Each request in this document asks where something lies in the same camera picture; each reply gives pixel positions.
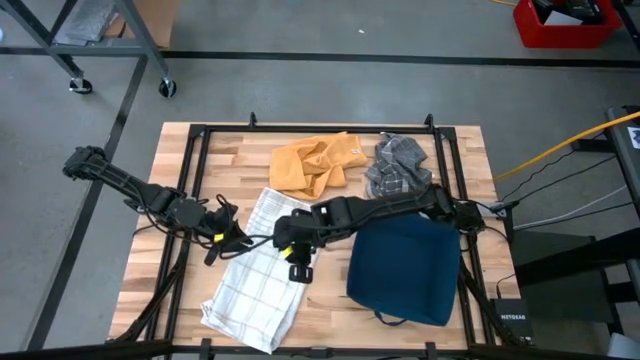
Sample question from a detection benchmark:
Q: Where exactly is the black metal table frame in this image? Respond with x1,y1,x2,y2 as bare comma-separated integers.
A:
106,112,507,360

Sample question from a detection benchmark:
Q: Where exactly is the thick yellow cable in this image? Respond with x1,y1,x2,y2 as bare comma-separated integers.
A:
493,109,640,182

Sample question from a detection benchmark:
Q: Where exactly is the brown cardboard box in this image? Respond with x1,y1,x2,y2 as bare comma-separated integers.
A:
117,0,180,49

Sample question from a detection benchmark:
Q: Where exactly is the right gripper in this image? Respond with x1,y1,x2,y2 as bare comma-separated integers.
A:
273,208,324,284

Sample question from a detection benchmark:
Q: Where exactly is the white checked towel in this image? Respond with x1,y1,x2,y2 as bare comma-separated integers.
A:
199,187,322,355

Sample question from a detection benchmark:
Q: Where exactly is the white paper sheet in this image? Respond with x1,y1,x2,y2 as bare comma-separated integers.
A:
542,10,586,26

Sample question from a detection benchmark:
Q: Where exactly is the red plastic bin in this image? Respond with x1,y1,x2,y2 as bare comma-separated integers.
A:
512,0,623,50

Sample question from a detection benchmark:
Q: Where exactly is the light grey cable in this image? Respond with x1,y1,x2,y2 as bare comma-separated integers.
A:
514,185,629,230

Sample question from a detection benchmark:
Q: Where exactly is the black electronic device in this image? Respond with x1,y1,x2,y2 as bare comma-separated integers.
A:
531,0,603,25

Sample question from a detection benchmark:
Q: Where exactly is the black side table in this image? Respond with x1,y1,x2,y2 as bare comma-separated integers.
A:
602,104,640,221

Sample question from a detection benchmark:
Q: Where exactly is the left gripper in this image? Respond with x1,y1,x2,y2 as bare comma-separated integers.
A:
198,195,254,267

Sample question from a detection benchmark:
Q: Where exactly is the black Netgear network switch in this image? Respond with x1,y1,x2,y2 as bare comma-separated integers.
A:
488,298,534,345

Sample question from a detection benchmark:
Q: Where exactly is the silver foil bag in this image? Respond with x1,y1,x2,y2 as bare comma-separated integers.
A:
64,0,119,42

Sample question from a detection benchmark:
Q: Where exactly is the yellow terry towel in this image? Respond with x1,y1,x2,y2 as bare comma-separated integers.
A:
268,131,369,201

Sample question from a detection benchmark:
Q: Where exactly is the navy fabric basket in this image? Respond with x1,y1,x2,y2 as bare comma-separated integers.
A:
346,213,462,327

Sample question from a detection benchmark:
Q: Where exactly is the grey checked towel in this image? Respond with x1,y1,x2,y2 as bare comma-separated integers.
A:
363,132,434,200

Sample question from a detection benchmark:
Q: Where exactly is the grey metal cart frame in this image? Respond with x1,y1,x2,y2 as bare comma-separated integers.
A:
0,0,171,84

